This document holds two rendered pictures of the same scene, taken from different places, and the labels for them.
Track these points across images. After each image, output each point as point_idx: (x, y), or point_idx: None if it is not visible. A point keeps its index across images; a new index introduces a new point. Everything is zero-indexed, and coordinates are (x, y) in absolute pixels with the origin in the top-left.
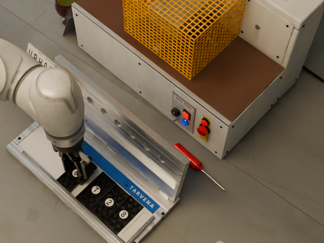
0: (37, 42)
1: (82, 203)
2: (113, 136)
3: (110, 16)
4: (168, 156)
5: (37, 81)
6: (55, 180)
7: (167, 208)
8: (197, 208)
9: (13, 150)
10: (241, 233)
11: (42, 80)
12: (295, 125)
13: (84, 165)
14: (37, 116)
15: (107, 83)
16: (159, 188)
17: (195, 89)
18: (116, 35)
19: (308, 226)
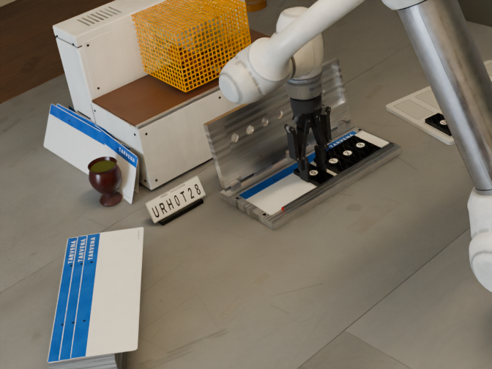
0: (133, 221)
1: (347, 167)
2: (285, 133)
3: (162, 105)
4: (323, 78)
5: (295, 15)
6: (319, 184)
7: (355, 127)
8: (353, 119)
9: (279, 217)
10: (378, 99)
11: (295, 13)
12: None
13: (330, 109)
14: (314, 49)
15: (205, 172)
16: (337, 121)
17: None
18: (188, 100)
19: (373, 72)
